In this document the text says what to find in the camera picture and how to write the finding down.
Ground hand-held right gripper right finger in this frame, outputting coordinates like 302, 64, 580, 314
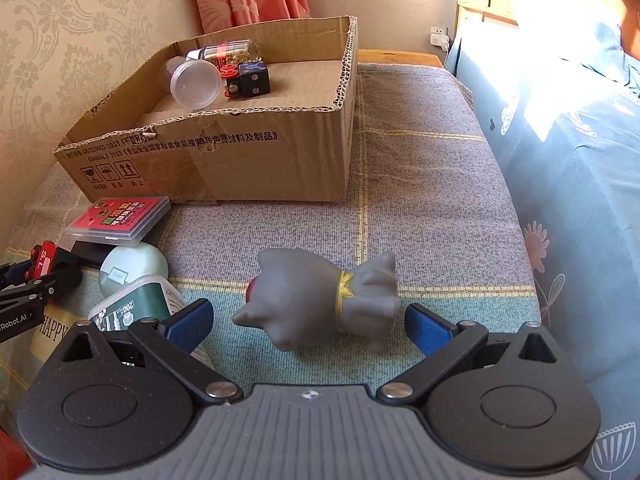
376, 302, 561, 404

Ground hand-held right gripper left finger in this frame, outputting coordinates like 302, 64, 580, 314
47, 297, 246, 406

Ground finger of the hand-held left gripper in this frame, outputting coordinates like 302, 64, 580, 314
0, 262, 83, 311
0, 260, 31, 290

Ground black case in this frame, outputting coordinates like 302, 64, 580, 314
70, 240, 113, 268

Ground green and white bottle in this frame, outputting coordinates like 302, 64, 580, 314
87, 275, 213, 361

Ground mint green earbud case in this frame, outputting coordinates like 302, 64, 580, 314
99, 242, 169, 298

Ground pink card case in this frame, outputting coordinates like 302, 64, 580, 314
65, 196, 172, 248

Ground grey cat toy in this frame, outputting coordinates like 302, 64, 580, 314
231, 247, 401, 353

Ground brown cardboard box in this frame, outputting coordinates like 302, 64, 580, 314
53, 15, 360, 206

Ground clear plastic jar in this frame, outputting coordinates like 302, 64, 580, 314
162, 57, 223, 111

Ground dark blue fidget cube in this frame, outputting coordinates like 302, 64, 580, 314
221, 60, 271, 98

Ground yellow capsule bottle silver cap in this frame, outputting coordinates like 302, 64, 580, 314
185, 39, 261, 68

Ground grey green checked tablecloth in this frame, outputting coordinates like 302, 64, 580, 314
0, 62, 543, 431

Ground blue floral bedsheet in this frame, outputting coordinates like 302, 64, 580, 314
444, 20, 640, 480

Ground wooden bedside table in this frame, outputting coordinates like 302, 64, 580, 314
357, 49, 443, 67

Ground blue pillow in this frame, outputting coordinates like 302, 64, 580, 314
550, 19, 631, 86

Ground white wall socket plug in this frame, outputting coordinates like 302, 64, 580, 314
430, 25, 453, 53

